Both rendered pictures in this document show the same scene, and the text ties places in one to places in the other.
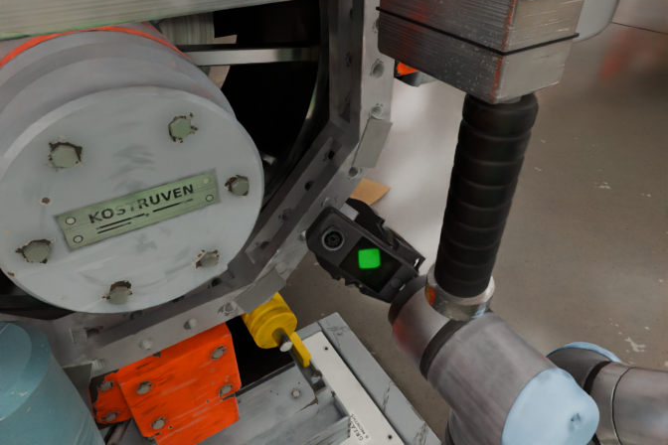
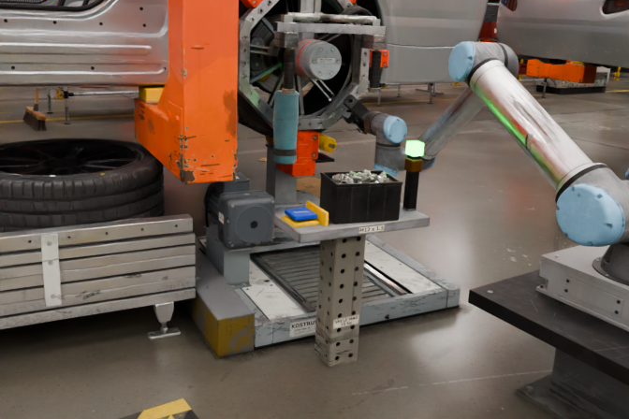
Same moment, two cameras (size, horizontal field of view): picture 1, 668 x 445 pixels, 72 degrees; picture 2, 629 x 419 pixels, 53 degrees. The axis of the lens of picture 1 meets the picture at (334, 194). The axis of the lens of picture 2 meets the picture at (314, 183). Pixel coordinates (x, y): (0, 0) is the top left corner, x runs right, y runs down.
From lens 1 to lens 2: 209 cm
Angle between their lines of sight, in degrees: 21
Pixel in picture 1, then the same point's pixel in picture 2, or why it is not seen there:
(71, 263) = (315, 65)
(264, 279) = (329, 118)
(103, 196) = (322, 56)
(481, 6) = (371, 37)
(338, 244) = (351, 102)
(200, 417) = (304, 163)
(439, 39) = (368, 42)
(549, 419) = (391, 119)
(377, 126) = (364, 79)
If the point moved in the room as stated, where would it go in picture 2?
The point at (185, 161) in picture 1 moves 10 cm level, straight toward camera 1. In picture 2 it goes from (331, 54) to (341, 57)
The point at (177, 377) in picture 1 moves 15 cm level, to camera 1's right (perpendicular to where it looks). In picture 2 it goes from (303, 140) to (343, 142)
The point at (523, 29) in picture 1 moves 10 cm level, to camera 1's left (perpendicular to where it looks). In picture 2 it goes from (375, 39) to (347, 37)
